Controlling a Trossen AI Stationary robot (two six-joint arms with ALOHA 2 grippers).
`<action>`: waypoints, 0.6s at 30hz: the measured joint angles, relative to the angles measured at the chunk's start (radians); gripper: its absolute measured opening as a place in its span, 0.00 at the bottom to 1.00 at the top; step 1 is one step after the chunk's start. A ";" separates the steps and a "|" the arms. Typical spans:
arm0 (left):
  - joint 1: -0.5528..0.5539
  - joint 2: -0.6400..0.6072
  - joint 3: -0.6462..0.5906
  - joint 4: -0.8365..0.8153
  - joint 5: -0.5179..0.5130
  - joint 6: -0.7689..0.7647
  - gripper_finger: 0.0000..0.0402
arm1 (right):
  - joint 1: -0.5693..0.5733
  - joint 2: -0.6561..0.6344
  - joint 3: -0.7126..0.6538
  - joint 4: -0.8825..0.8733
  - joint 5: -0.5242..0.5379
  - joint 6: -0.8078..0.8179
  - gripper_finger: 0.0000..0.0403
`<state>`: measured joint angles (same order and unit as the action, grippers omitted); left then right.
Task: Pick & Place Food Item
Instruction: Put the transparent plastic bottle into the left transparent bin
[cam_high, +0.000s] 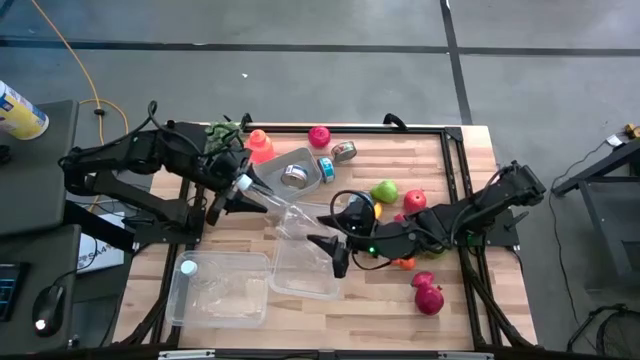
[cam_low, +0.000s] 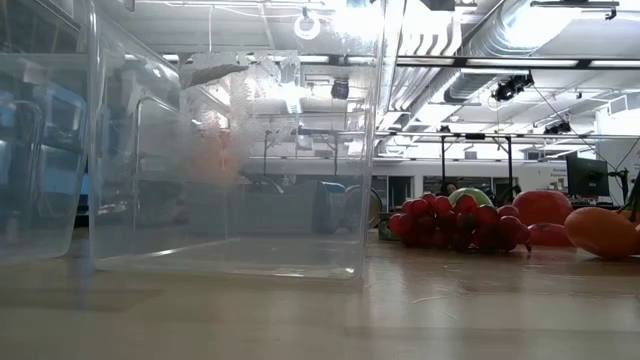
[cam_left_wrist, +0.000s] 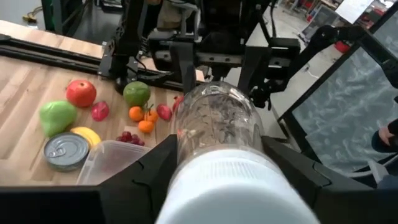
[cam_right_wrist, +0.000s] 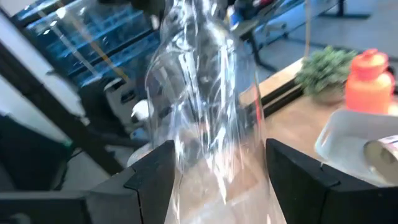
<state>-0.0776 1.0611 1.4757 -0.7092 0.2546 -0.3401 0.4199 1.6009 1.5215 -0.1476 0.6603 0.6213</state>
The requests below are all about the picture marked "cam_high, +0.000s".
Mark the black computer mouse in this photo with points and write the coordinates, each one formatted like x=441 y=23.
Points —
x=49 y=307

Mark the small pink fruit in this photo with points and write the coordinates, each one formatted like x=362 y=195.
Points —
x=422 y=278

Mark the green apple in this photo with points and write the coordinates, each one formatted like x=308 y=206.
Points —
x=384 y=192

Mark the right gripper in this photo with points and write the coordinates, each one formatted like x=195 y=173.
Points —
x=361 y=222

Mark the large red pomegranate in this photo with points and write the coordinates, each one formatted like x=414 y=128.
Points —
x=429 y=300

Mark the black desk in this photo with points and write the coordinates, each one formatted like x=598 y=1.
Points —
x=35 y=190
x=25 y=245

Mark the orange tangerine cluster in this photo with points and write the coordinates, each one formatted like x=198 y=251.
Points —
x=406 y=264

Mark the yellow plug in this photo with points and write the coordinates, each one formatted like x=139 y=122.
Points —
x=632 y=131

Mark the yellow wipes canister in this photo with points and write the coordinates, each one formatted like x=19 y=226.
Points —
x=22 y=117

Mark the red apple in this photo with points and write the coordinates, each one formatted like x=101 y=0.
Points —
x=414 y=201

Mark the white printed paper sheet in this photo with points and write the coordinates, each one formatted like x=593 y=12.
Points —
x=100 y=255

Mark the blue red label tin can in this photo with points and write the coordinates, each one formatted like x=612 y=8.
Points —
x=295 y=176

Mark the black aluminium frame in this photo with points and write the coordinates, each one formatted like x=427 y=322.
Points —
x=425 y=129

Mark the black keyboard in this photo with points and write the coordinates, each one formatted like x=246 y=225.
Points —
x=7 y=292

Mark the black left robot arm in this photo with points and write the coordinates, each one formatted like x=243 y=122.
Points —
x=145 y=150

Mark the green artificial plant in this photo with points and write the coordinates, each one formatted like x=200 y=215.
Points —
x=220 y=131

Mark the picture label tin can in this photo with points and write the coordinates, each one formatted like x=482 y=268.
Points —
x=344 y=151

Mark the teal label tin can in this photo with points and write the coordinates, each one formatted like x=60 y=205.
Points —
x=326 y=170

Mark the orange water bottle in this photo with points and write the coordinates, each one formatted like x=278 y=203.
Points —
x=260 y=147

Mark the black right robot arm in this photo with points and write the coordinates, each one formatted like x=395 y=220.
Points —
x=500 y=192

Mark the large clear plastic bin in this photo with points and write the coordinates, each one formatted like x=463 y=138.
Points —
x=240 y=310

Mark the black metal-frame table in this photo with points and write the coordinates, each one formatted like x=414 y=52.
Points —
x=615 y=225

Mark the white tag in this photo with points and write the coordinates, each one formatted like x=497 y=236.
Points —
x=614 y=140

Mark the pink-red round fruit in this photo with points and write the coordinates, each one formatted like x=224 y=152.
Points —
x=319 y=137

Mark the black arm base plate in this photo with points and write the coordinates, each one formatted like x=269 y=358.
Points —
x=502 y=232

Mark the small clear plastic bin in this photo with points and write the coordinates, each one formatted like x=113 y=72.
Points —
x=300 y=270

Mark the clear bottle white cap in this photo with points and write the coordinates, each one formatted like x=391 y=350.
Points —
x=188 y=267
x=243 y=182

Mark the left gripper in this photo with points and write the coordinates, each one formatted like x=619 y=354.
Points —
x=227 y=170

